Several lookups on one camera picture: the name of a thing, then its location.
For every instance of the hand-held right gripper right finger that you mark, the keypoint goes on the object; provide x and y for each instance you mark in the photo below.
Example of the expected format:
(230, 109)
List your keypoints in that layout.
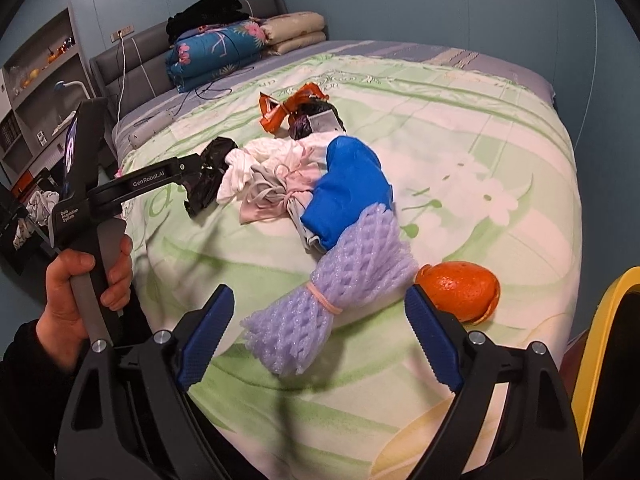
(431, 341)

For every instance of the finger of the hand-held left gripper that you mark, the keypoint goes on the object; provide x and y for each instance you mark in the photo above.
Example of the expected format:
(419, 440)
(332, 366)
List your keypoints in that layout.
(192, 164)

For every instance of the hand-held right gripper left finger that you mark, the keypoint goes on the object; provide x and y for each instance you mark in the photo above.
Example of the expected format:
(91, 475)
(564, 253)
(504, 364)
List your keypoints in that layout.
(205, 336)

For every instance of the black plastic bag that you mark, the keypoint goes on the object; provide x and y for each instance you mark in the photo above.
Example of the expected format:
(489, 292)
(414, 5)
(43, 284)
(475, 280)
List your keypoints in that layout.
(222, 147)

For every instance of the orange peel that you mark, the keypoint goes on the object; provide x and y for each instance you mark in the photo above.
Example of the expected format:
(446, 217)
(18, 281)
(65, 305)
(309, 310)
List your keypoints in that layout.
(455, 285)

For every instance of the pink and grey cloth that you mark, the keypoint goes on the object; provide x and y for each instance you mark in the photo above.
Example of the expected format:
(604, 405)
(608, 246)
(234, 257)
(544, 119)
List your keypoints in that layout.
(265, 195)

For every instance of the purple foam net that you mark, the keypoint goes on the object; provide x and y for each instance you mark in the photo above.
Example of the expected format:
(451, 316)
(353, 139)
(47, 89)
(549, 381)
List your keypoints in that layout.
(350, 260)

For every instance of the blue cloth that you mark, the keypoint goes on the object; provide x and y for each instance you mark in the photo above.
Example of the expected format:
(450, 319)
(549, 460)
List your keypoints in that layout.
(345, 195)

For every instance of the yellow bin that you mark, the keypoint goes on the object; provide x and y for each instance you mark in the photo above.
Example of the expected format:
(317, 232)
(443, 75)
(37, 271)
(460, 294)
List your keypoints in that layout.
(600, 340)

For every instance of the person's left forearm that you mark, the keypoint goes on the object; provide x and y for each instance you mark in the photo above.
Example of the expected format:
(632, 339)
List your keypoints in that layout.
(25, 400)

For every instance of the person's left hand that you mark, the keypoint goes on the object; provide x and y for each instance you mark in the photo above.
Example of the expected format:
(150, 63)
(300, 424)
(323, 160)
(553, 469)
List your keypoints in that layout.
(60, 305)

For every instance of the white patterned cloth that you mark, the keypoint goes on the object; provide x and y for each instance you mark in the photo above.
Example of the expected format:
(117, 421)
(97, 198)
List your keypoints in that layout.
(42, 203)

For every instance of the white power strip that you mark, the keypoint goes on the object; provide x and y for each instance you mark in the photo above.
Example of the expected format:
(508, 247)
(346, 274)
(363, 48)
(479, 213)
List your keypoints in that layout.
(150, 128)

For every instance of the orange wrapper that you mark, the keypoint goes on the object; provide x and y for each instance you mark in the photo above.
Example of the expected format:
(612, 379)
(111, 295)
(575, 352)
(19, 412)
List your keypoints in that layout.
(272, 112)

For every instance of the white desk lamp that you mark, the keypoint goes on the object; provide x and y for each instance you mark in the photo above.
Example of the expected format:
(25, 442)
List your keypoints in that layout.
(64, 86)

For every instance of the black patterned garment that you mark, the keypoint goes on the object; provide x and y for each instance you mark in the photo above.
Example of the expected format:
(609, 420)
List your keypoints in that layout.
(302, 124)

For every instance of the blue floral folded quilt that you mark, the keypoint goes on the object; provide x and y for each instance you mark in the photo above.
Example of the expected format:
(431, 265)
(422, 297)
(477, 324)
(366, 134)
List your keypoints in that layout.
(220, 50)

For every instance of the grey padded headboard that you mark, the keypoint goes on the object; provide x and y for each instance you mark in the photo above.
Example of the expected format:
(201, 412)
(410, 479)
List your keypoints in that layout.
(145, 55)

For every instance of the white shelf unit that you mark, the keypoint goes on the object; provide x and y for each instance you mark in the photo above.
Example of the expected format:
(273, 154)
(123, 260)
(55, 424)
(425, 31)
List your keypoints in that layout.
(6, 95)

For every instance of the black clothing pile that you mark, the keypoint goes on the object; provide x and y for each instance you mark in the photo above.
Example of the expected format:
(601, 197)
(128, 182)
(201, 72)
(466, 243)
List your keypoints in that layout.
(210, 12)

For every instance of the orange shelf ornaments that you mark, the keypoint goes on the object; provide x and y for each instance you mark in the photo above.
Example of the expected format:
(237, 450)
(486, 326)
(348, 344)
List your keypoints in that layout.
(61, 46)

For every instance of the beige folded quilt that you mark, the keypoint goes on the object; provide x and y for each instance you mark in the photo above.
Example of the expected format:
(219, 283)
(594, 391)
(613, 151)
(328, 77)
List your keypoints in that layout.
(300, 27)

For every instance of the green floral bedspread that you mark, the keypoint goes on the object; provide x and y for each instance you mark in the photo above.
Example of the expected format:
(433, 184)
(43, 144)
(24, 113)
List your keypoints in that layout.
(450, 125)

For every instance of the wall power socket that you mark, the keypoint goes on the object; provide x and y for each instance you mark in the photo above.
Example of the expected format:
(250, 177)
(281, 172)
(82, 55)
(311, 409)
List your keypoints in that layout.
(122, 31)

